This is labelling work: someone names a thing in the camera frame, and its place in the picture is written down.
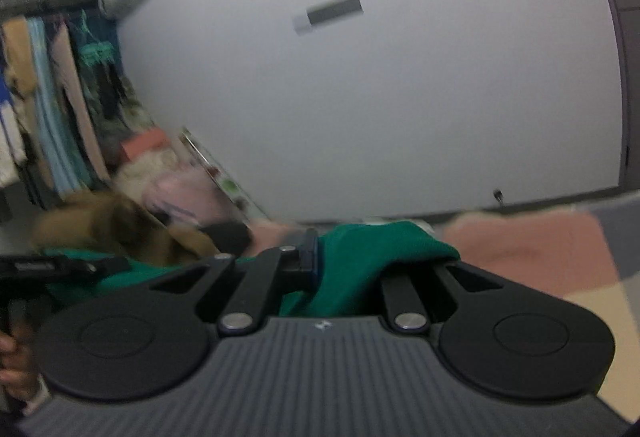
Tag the small black wall fitting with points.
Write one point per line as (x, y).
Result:
(497, 196)

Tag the patchwork blanket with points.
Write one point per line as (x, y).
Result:
(525, 247)

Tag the orange cushion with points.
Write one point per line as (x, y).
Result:
(145, 143)

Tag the grey door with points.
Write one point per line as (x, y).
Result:
(631, 67)

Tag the brown hoodie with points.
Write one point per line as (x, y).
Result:
(110, 222)

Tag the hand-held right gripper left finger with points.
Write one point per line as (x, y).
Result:
(311, 262)

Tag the pink plush pile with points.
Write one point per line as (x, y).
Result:
(185, 192)

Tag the person's left hand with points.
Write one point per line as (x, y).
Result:
(17, 379)

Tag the leaning picture frame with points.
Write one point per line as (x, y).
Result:
(220, 177)

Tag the green hoodie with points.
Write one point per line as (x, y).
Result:
(360, 257)

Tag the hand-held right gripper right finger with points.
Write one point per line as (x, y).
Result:
(400, 292)

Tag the black garment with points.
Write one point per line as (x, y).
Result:
(227, 237)

